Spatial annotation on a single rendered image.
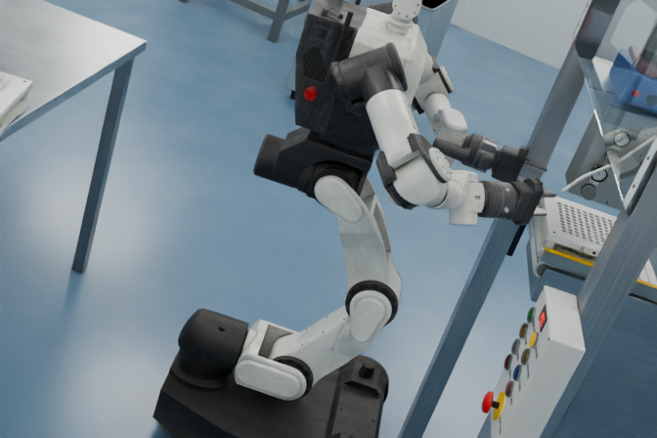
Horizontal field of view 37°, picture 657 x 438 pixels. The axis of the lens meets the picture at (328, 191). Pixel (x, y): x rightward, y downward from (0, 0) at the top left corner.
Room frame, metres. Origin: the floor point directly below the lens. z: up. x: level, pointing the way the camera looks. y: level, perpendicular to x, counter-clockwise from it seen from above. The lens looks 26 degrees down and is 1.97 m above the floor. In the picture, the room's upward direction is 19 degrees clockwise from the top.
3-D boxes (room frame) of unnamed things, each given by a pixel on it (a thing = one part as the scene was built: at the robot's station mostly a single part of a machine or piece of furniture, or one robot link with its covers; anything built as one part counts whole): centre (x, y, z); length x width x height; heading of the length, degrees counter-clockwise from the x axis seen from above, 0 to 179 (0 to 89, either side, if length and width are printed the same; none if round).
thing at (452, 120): (2.41, -0.24, 1.07); 0.13 x 0.07 x 0.09; 14
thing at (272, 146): (2.28, 0.06, 0.92); 0.28 x 0.13 x 0.18; 90
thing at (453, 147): (2.36, -0.28, 1.04); 0.11 x 0.11 x 0.11; 82
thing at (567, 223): (2.28, -0.66, 0.99); 0.25 x 0.24 x 0.02; 0
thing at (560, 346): (1.43, -0.44, 1.06); 0.17 x 0.06 x 0.26; 0
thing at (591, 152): (2.16, -0.64, 1.23); 0.22 x 0.11 x 0.20; 90
